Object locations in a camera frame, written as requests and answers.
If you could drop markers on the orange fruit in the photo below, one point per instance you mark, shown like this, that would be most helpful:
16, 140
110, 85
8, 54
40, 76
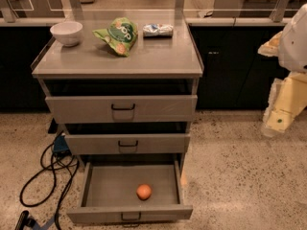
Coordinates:
144, 191

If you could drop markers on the green chip bag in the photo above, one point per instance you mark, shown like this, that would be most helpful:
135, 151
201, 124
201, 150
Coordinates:
120, 36

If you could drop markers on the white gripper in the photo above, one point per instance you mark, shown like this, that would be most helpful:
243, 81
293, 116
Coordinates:
296, 45

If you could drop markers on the blue power box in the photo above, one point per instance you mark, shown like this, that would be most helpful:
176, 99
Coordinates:
60, 145

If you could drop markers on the grey middle drawer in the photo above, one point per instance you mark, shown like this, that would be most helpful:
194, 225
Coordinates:
128, 143

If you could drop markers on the grey top drawer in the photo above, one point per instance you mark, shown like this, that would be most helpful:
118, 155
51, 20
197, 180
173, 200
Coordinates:
120, 109

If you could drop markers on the grey background desk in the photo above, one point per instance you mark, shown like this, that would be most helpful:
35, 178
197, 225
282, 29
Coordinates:
243, 8

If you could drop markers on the glass partition railing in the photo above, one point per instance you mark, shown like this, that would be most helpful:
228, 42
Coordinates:
196, 11

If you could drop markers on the black object on floor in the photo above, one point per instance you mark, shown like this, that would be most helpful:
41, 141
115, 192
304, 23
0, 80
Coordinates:
25, 221

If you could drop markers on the grey drawer cabinet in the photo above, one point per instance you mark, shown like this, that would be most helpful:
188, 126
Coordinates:
155, 67

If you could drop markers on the grey drawer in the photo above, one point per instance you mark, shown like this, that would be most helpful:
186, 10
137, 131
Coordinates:
120, 109
128, 143
109, 194

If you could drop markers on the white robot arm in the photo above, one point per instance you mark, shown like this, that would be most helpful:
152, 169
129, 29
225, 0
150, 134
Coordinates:
293, 47

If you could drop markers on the white ceramic bowl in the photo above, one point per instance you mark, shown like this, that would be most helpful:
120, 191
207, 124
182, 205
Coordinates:
68, 33

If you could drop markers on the silver blue snack packet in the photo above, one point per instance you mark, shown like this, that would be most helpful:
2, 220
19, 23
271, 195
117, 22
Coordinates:
154, 30

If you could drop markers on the grey bottom drawer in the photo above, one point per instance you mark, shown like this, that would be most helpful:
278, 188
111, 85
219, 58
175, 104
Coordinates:
109, 194

